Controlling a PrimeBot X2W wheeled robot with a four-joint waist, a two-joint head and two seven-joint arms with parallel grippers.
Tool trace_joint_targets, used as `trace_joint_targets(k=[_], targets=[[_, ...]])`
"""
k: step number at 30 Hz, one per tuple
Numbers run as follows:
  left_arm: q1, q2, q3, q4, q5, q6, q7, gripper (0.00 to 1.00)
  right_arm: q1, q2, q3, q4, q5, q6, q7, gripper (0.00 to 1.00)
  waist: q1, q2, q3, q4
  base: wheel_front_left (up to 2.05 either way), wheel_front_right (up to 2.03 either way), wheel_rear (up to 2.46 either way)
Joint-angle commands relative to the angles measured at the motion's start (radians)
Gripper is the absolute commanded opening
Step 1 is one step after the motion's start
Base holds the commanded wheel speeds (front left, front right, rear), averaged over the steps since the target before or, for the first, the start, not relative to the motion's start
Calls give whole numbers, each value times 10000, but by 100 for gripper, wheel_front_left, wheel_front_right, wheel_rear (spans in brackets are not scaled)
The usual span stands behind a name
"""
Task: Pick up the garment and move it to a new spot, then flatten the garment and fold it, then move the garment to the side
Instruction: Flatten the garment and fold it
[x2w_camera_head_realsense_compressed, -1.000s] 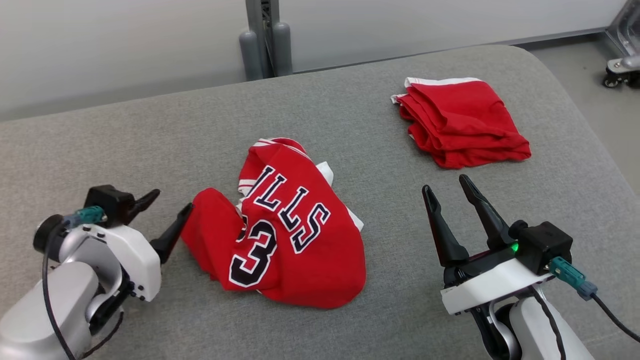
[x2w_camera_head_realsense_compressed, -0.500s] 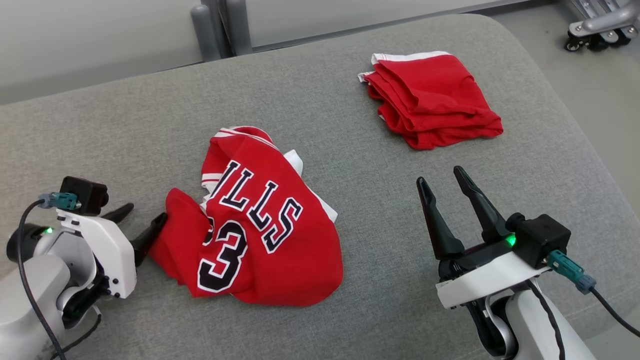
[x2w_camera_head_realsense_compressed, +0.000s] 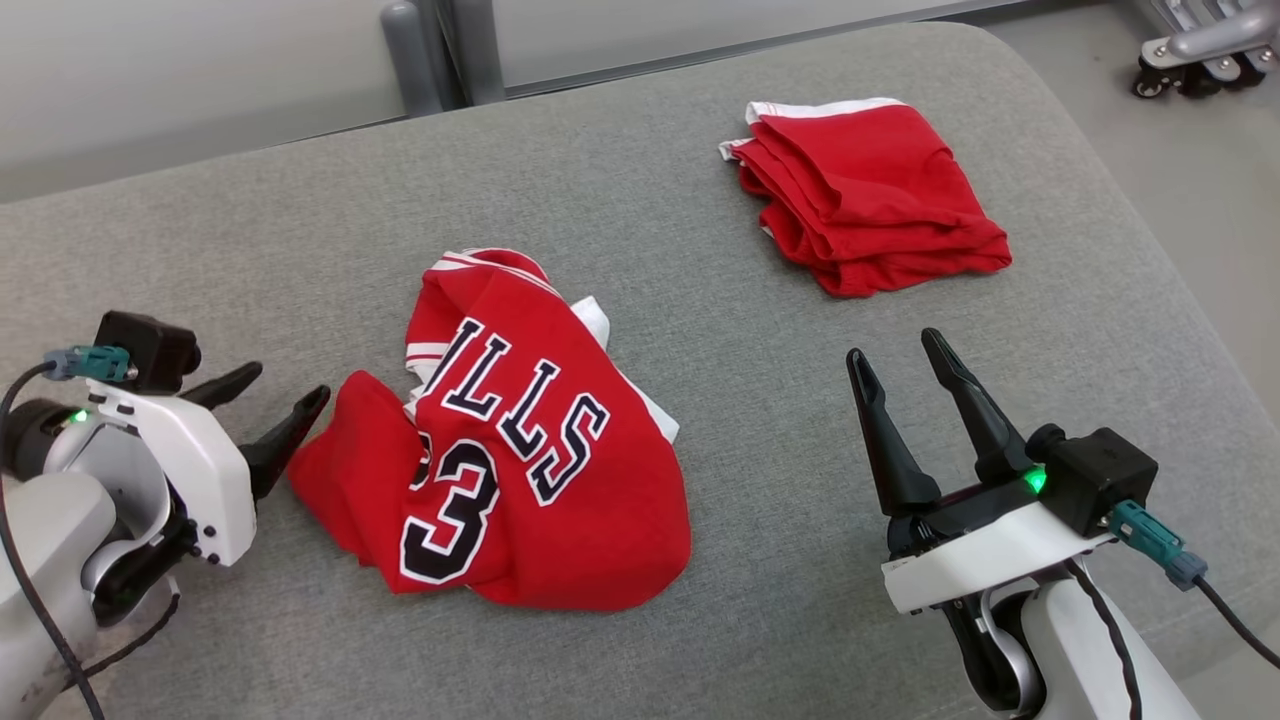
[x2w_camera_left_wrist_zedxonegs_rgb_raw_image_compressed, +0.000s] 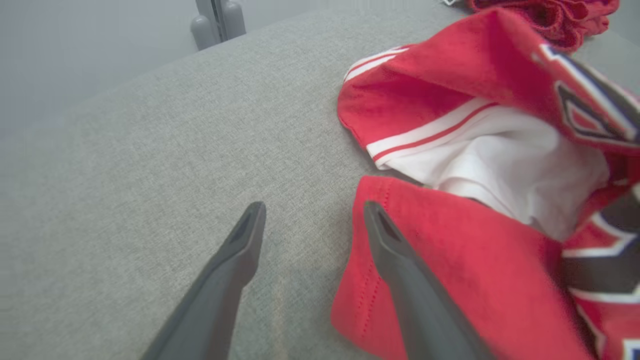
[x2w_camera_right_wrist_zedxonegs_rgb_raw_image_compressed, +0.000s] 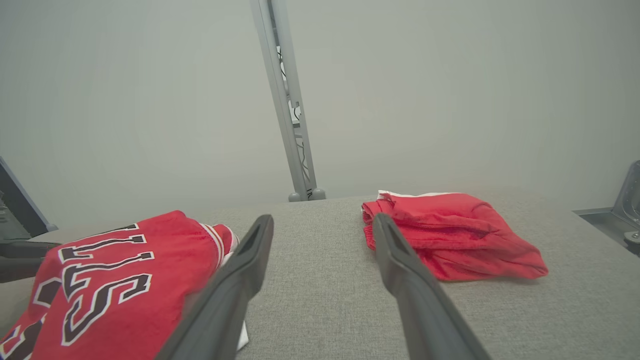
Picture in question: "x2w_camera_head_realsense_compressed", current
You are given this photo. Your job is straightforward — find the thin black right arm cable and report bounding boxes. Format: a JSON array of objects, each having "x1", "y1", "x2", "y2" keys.
[{"x1": 1064, "y1": 560, "x2": 1143, "y2": 720}]

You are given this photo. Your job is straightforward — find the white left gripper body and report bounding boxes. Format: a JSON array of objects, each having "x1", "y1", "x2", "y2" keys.
[{"x1": 85, "y1": 385, "x2": 259, "y2": 568}]

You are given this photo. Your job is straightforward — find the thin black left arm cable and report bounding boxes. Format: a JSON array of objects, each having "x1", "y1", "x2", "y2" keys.
[{"x1": 75, "y1": 590, "x2": 183, "y2": 693}]

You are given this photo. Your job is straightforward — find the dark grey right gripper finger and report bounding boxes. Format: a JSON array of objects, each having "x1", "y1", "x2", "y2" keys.
[
  {"x1": 921, "y1": 328, "x2": 1036, "y2": 486},
  {"x1": 846, "y1": 348, "x2": 941, "y2": 517}
]

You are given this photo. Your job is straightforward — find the right camera cable teal plug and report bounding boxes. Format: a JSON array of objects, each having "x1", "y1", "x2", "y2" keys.
[{"x1": 1108, "y1": 500, "x2": 1280, "y2": 669}]

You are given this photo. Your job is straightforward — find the grey metal partition post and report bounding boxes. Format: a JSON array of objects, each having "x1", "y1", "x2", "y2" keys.
[{"x1": 380, "y1": 0, "x2": 507, "y2": 119}]

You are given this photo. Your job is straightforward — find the red Bulls 23 jersey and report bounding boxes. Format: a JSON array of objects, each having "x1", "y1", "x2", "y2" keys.
[{"x1": 288, "y1": 248, "x2": 693, "y2": 613}]

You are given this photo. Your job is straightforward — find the grey wheeled metal base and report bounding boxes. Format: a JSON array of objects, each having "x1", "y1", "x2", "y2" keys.
[{"x1": 1132, "y1": 0, "x2": 1280, "y2": 99}]

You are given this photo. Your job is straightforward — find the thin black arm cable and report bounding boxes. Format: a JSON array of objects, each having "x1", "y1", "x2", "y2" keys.
[
  {"x1": 75, "y1": 590, "x2": 183, "y2": 693},
  {"x1": 1064, "y1": 560, "x2": 1143, "y2": 720}
]

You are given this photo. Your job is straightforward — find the red shorts with white stripe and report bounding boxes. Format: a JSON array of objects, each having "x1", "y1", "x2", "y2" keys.
[{"x1": 718, "y1": 97, "x2": 1013, "y2": 299}]

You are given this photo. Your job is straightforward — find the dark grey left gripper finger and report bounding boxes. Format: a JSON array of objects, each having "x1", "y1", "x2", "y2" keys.
[
  {"x1": 240, "y1": 385, "x2": 331, "y2": 499},
  {"x1": 180, "y1": 362, "x2": 263, "y2": 411}
]

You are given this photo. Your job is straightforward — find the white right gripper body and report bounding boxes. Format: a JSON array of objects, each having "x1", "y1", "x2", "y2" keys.
[{"x1": 882, "y1": 478, "x2": 1116, "y2": 613}]

